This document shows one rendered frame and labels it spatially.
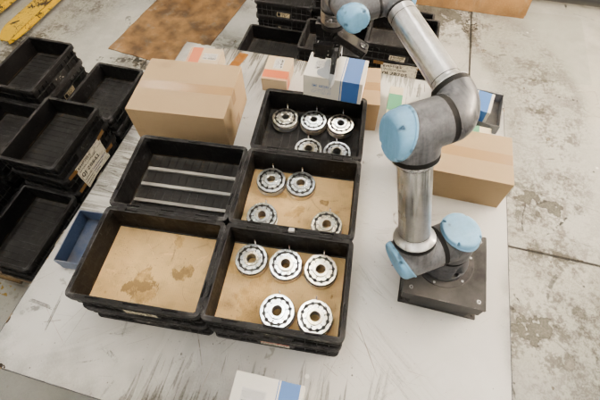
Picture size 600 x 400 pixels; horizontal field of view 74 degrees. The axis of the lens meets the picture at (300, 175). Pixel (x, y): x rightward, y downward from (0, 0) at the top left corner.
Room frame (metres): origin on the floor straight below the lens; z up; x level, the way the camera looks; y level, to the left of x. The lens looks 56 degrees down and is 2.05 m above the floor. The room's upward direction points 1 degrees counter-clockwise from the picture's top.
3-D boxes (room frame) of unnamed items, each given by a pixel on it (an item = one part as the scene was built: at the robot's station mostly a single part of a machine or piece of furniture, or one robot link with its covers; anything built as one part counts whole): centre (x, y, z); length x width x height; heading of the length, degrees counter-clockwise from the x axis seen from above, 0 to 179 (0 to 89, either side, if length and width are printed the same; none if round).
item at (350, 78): (1.04, -0.13, 1.09); 0.20 x 0.12 x 0.09; 74
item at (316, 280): (0.45, -0.06, 0.86); 0.10 x 0.10 x 0.01
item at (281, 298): (0.32, 0.08, 0.86); 0.10 x 0.10 x 0.01
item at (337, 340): (0.40, 0.06, 0.92); 0.40 x 0.30 x 0.02; 80
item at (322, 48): (1.05, -0.10, 1.25); 0.09 x 0.08 x 0.12; 74
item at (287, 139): (0.99, -0.04, 0.87); 0.40 x 0.30 x 0.11; 80
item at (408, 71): (1.80, -0.59, 0.41); 0.31 x 0.02 x 0.16; 74
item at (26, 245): (0.88, 1.30, 0.26); 0.40 x 0.30 x 0.23; 164
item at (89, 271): (0.47, 0.46, 0.87); 0.40 x 0.30 x 0.11; 80
